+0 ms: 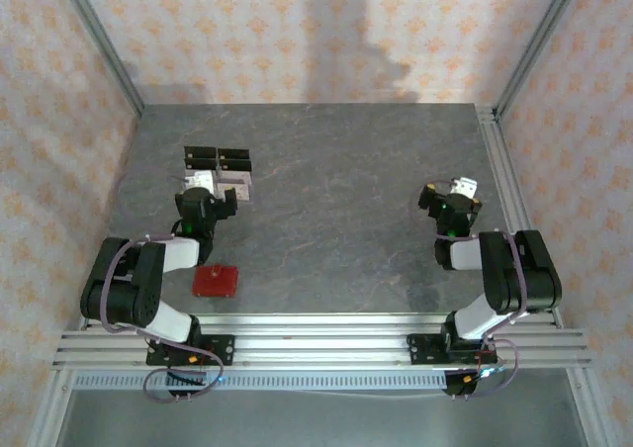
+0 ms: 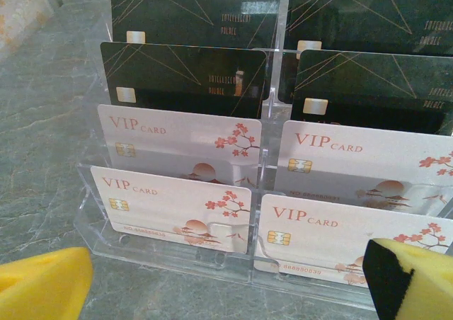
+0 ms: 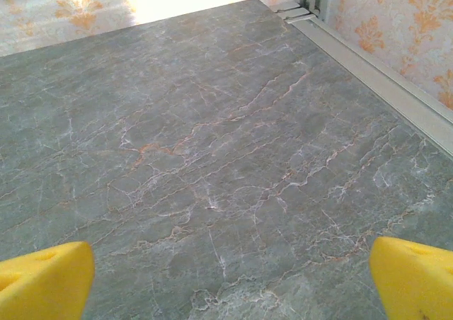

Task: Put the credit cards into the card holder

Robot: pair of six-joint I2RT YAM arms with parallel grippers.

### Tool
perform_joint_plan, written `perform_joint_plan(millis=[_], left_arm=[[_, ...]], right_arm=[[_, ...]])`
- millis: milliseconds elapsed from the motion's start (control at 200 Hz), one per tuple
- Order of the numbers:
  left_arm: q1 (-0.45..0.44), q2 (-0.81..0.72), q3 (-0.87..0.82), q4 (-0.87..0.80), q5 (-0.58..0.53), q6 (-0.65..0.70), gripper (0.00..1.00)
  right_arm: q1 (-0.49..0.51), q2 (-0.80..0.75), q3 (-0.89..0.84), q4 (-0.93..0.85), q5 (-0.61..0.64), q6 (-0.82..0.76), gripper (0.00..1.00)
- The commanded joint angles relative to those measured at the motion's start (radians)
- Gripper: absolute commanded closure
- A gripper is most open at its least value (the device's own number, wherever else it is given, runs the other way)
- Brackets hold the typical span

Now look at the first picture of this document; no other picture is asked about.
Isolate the aluminium frame leg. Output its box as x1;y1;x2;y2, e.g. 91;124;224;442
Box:
568;367;617;447
29;367;75;447

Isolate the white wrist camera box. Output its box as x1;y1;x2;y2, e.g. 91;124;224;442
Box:
450;175;479;197
185;169;215;192

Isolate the slotted grey cable duct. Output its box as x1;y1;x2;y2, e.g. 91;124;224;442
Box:
73;371;449;393

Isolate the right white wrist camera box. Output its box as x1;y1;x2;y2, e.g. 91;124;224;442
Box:
450;175;479;197

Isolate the red leather card holder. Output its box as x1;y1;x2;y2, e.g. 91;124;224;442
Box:
191;264;241;300

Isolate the aluminium mounting rail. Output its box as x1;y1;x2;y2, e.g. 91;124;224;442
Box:
51;313;593;369

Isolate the clear acrylic card stand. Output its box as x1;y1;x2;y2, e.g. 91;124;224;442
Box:
182;144;255;205

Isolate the aluminium side rail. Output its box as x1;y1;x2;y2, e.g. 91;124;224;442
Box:
475;104;566;330

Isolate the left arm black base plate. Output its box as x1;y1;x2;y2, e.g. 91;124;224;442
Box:
145;335;235;368

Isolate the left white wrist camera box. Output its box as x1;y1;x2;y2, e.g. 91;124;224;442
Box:
185;169;215;192

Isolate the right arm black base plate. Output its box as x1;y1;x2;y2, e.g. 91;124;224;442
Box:
407;332;496;367

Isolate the aluminium frame post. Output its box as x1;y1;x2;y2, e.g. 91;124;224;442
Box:
494;0;590;118
52;0;145;118

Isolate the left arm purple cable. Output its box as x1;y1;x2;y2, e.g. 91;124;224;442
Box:
98;167;224;403

